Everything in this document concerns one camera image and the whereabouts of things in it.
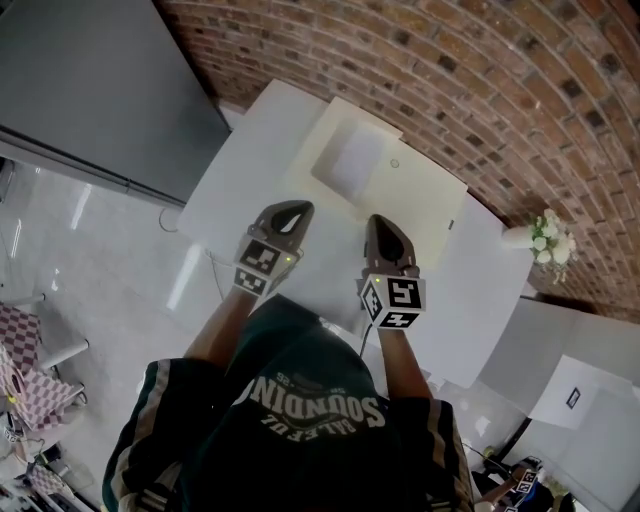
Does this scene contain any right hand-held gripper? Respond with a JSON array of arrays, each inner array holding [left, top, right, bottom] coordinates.
[[355, 213, 427, 331]]

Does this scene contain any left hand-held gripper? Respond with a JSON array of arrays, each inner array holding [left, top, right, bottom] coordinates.
[[231, 200, 316, 300]]

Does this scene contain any white A4 paper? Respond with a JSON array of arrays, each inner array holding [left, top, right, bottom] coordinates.
[[332, 124, 389, 199]]

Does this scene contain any person's left forearm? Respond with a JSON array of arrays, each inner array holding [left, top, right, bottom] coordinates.
[[182, 287, 261, 372]]

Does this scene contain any person's right forearm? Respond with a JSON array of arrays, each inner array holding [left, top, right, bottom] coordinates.
[[374, 327, 431, 401]]

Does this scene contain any white desk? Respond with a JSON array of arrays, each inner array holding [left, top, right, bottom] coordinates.
[[177, 78, 534, 389]]

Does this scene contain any white vase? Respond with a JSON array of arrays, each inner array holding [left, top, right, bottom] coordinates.
[[501, 224, 539, 251]]

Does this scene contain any white flower bouquet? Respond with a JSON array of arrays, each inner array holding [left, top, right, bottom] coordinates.
[[527, 208, 579, 286]]

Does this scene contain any light grey low cabinet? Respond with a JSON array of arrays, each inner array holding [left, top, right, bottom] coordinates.
[[474, 297, 640, 456]]

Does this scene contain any dark green printed shirt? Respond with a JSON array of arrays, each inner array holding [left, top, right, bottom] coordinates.
[[102, 294, 476, 512]]

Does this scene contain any grey metal cabinet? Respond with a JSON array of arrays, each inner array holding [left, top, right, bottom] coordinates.
[[0, 0, 234, 209]]

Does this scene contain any white table leg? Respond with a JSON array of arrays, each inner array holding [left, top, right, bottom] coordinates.
[[42, 337, 90, 370]]

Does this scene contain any white cable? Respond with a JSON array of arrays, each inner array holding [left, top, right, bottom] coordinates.
[[203, 246, 227, 302]]

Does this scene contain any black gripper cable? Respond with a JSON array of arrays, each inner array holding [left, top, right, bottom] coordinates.
[[358, 323, 377, 359]]

